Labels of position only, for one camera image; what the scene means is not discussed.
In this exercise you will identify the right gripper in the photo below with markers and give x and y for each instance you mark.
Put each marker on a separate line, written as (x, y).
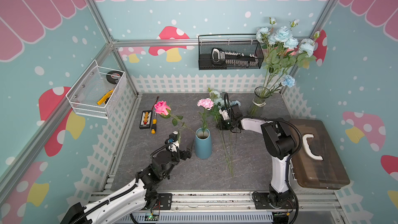
(222, 122)

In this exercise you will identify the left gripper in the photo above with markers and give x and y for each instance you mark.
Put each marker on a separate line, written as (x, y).
(183, 155)

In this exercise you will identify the light blue rose stem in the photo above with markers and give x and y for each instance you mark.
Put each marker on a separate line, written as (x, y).
(225, 135)

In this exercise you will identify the teal ceramic vase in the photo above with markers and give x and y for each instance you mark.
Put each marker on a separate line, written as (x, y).
(203, 144)

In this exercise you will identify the clear glass vase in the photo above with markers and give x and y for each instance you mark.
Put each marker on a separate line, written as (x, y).
(259, 101)

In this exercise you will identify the white blue rose stem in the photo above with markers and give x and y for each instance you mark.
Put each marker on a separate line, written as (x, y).
(213, 95)

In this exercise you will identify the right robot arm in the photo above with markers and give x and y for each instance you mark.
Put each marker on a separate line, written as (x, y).
(282, 140)

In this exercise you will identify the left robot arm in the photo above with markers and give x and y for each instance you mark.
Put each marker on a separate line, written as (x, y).
(140, 193)

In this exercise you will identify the pink carnation stem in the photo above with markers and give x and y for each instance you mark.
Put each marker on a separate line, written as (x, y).
(207, 105)

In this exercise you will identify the yellow black screwdriver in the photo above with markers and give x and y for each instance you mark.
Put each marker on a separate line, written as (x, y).
(154, 123)

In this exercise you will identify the pink rose stem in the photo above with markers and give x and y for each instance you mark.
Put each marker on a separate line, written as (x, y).
(165, 112)

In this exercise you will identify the socket bit set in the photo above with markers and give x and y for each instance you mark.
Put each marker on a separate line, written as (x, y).
(233, 59)

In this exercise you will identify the green circuit board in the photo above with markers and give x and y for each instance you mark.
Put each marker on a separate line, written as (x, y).
(150, 217)

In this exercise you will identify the light blue rose bouquet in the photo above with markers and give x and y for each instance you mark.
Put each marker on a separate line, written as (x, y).
(281, 52)

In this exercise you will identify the yellow utility knife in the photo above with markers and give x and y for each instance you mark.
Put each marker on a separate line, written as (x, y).
(105, 98)

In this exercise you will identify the black tape roll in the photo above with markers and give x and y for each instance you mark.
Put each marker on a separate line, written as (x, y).
(113, 77)

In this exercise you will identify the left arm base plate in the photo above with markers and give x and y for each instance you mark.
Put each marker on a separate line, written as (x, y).
(164, 202)

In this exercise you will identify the black wire mesh basket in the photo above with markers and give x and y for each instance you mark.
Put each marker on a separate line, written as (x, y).
(240, 43)

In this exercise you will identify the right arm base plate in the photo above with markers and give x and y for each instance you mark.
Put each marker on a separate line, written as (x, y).
(262, 201)

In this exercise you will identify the white wire mesh basket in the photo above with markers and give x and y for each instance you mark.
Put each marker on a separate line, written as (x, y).
(90, 88)

